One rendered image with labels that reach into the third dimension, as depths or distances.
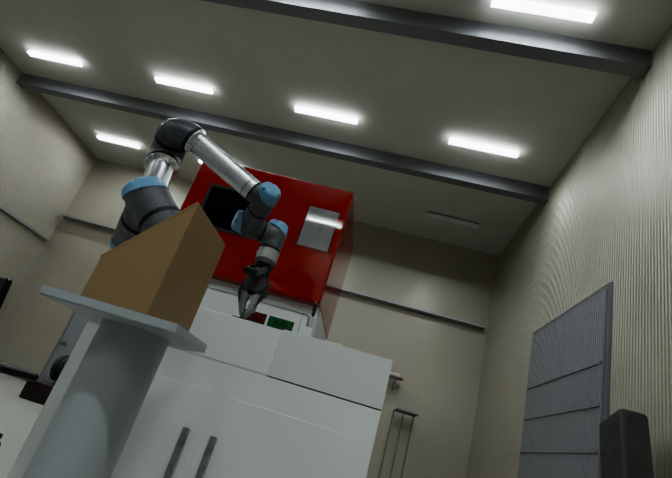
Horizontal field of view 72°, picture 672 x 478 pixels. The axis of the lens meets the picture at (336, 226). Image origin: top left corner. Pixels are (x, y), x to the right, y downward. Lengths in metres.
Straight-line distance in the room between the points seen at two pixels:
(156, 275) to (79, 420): 0.32
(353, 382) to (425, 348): 9.98
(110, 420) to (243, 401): 0.45
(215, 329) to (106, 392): 0.49
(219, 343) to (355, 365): 0.42
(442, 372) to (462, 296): 1.91
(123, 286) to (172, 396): 0.52
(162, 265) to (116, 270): 0.10
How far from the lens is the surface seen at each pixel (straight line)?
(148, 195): 1.30
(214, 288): 2.26
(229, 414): 1.48
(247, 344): 1.50
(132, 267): 1.12
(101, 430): 1.15
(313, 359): 1.46
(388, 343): 11.33
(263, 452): 1.46
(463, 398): 11.39
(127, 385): 1.15
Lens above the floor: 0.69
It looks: 24 degrees up
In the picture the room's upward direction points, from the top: 18 degrees clockwise
